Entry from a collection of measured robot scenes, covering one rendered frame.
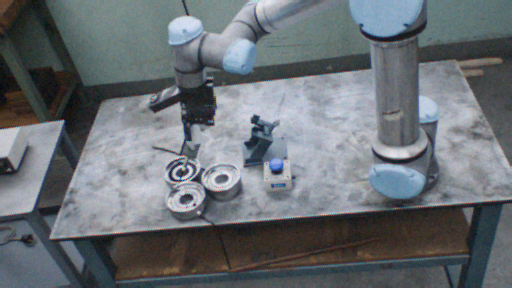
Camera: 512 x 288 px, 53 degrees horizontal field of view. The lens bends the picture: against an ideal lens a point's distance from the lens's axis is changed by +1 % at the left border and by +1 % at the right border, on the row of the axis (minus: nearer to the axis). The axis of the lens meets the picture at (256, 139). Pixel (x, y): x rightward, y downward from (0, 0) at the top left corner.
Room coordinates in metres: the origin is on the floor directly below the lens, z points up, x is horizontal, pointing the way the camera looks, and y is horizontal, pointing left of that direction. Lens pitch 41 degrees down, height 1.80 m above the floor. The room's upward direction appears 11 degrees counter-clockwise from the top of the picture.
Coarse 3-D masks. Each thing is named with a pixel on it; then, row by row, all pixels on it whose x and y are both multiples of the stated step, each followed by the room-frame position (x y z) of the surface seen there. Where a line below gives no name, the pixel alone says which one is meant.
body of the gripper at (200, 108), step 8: (208, 80) 1.03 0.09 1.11; (184, 88) 0.99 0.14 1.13; (192, 88) 0.99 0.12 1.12; (200, 88) 0.99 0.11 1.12; (208, 88) 1.00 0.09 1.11; (192, 96) 1.01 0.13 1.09; (200, 96) 1.01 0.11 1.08; (208, 96) 1.00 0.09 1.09; (184, 104) 1.01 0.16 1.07; (192, 104) 1.01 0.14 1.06; (200, 104) 1.01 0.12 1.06; (208, 104) 1.00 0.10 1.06; (216, 104) 1.05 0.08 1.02; (184, 112) 1.00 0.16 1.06; (192, 112) 0.99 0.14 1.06; (200, 112) 0.99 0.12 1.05; (208, 112) 0.99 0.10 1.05; (192, 120) 1.01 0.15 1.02; (200, 120) 1.00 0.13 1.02; (208, 120) 1.00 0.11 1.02
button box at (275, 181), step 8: (288, 160) 0.98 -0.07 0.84; (264, 168) 0.97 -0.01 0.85; (288, 168) 0.95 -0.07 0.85; (264, 176) 0.94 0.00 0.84; (272, 176) 0.93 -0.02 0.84; (280, 176) 0.93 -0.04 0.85; (288, 176) 0.92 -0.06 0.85; (264, 184) 0.92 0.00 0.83; (272, 184) 0.92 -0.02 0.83; (280, 184) 0.92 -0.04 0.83; (288, 184) 0.91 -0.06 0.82
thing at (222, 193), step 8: (208, 168) 1.01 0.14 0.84; (216, 168) 1.02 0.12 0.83; (224, 168) 1.02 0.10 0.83; (232, 168) 1.01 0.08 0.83; (208, 176) 1.00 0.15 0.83; (216, 176) 0.99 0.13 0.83; (224, 176) 0.99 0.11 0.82; (240, 176) 0.97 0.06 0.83; (216, 184) 0.96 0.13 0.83; (224, 184) 0.95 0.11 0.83; (240, 184) 0.95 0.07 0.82; (208, 192) 0.94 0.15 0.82; (216, 192) 0.93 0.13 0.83; (224, 192) 0.92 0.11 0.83; (232, 192) 0.93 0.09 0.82
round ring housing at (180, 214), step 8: (184, 184) 0.98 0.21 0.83; (192, 184) 0.97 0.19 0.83; (200, 184) 0.96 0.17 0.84; (168, 192) 0.95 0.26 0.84; (176, 192) 0.97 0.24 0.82; (184, 192) 0.95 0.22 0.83; (192, 192) 0.95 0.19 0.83; (200, 192) 0.94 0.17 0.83; (168, 200) 0.94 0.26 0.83; (176, 200) 0.93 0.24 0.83; (184, 200) 0.95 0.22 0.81; (168, 208) 0.90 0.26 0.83; (192, 208) 0.88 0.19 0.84; (200, 208) 0.89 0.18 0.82; (176, 216) 0.89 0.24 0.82; (184, 216) 0.88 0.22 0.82; (192, 216) 0.88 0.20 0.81
